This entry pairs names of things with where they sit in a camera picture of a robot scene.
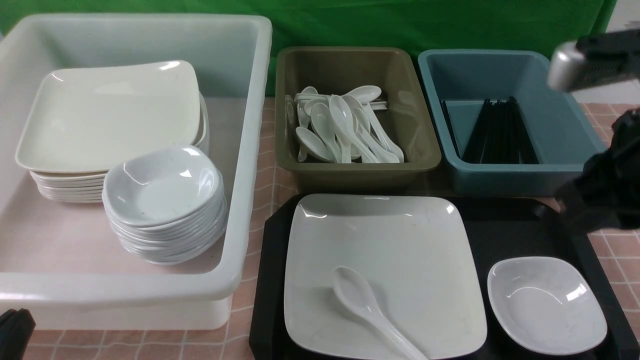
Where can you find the pile of white spoons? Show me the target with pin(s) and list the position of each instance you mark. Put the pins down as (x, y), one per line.
(341, 129)

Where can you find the top stacked square plate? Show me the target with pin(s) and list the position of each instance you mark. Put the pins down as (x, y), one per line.
(88, 120)

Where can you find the olive green plastic bin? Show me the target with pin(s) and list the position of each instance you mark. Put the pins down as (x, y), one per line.
(338, 70)

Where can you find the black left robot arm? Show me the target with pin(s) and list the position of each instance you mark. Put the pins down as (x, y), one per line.
(16, 329)

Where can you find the large white plastic tub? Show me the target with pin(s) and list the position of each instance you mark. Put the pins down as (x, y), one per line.
(62, 262)

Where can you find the blue plastic bin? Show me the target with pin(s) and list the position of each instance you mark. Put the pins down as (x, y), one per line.
(458, 81)

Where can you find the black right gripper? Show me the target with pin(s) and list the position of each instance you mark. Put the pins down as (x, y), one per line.
(606, 195)

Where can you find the green backdrop cloth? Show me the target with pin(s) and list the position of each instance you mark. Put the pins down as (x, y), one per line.
(411, 25)

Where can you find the bundle of black chopsticks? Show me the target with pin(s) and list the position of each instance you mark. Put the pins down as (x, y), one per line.
(498, 136)

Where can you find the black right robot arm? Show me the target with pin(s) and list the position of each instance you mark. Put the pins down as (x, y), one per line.
(595, 60)

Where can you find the top stacked small dish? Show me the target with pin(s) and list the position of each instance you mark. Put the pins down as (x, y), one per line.
(161, 187)

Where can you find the small white sauce dish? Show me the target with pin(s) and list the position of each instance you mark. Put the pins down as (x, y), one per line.
(545, 305)

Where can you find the pink checkered tablecloth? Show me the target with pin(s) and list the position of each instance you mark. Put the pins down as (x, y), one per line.
(618, 254)

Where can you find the white ceramic soup spoon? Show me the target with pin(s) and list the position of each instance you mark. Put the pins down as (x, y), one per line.
(355, 293)

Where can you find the black serving tray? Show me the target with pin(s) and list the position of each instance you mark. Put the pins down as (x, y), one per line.
(498, 229)

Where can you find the stack of small dishes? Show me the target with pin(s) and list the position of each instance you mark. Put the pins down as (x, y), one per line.
(178, 241)

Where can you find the white square rice plate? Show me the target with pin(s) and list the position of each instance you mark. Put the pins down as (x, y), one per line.
(415, 253)

